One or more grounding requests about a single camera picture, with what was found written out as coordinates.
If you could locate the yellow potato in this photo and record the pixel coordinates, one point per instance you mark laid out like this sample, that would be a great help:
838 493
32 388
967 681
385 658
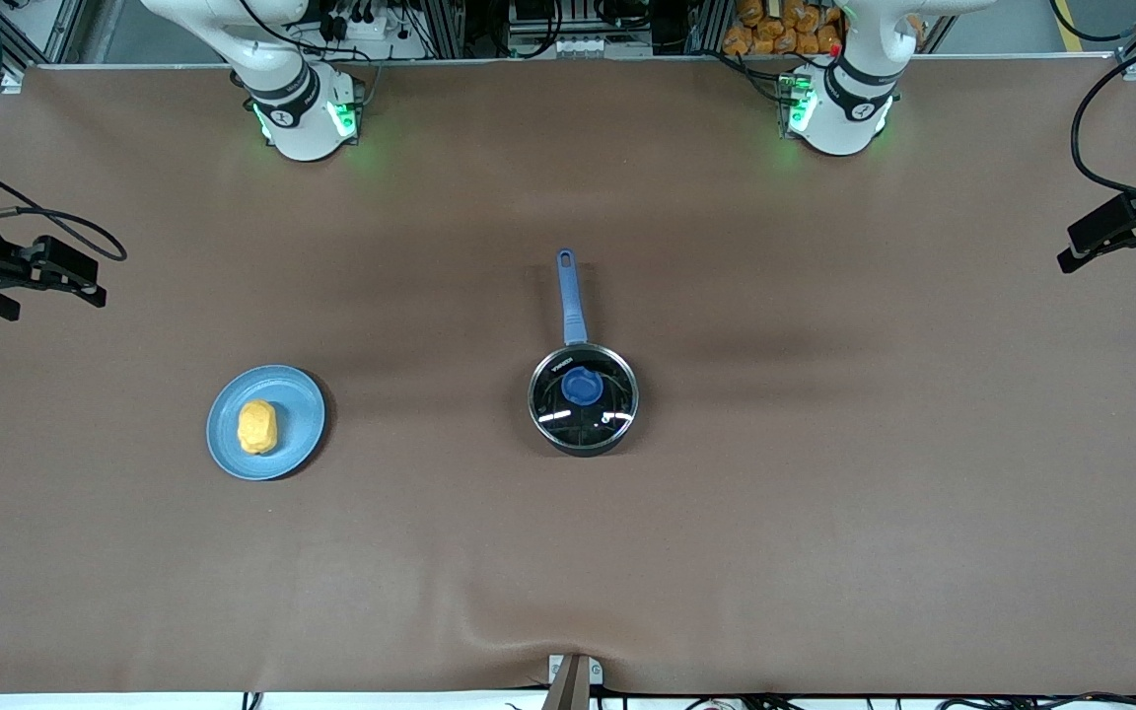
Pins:
257 427

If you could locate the white power strip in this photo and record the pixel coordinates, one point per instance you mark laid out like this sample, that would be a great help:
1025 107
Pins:
376 30

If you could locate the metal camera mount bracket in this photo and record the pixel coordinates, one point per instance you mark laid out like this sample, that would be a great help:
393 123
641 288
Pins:
573 680

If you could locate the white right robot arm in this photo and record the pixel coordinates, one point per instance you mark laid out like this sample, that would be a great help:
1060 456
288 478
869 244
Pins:
302 118

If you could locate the orange toy food pile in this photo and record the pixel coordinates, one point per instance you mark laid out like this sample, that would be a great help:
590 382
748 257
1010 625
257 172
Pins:
775 30

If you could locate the brown table mat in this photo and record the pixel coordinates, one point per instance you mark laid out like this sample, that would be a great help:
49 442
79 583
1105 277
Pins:
824 542

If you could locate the aluminium frame post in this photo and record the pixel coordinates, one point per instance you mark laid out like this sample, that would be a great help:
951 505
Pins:
706 25
442 25

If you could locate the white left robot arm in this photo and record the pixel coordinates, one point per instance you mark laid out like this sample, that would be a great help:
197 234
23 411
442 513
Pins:
839 118

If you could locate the blue plate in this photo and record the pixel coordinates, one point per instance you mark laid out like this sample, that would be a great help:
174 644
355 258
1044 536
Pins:
300 414

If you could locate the glass lid with blue knob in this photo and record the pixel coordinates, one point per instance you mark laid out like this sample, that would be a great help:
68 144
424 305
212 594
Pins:
583 387

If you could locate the aluminium frame brace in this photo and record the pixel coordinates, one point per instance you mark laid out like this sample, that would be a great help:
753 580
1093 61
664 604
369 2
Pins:
60 30

